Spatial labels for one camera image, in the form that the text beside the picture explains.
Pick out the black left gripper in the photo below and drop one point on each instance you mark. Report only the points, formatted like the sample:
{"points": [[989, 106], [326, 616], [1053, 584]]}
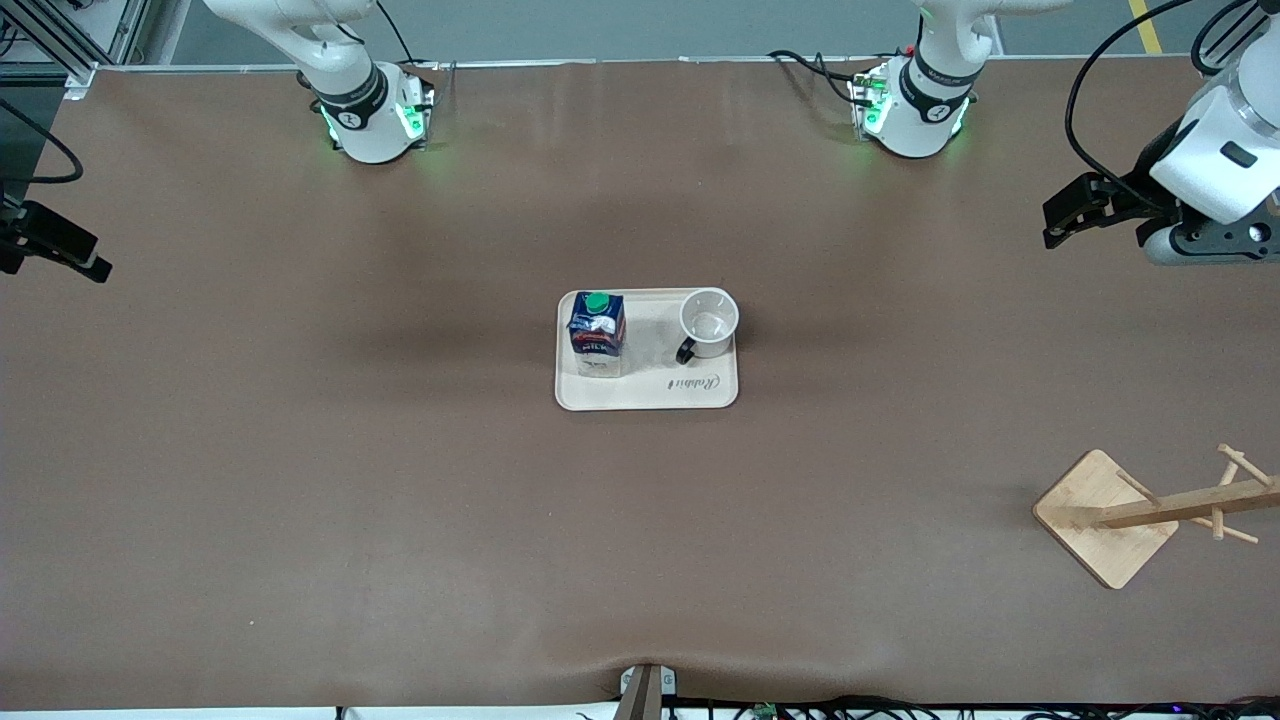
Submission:
{"points": [[1141, 183]]}

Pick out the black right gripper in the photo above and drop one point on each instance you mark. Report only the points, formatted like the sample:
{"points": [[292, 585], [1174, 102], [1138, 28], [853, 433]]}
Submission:
{"points": [[22, 233]]}

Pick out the blue milk carton green cap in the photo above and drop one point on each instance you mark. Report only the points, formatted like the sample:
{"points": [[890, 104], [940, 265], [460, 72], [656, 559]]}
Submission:
{"points": [[597, 335]]}

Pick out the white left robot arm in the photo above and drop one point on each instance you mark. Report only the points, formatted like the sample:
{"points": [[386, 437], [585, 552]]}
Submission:
{"points": [[932, 108]]}

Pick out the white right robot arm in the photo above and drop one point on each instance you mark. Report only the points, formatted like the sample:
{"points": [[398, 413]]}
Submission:
{"points": [[352, 112]]}

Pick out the wooden cup rack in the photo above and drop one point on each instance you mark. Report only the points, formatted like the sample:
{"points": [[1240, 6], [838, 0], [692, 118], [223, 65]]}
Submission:
{"points": [[1110, 520]]}

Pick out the beige plastic tray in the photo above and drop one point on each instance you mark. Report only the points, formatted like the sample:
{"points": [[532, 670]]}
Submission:
{"points": [[650, 385]]}

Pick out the aluminium frame profile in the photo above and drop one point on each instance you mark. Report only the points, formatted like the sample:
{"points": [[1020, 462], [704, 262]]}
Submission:
{"points": [[60, 40]]}

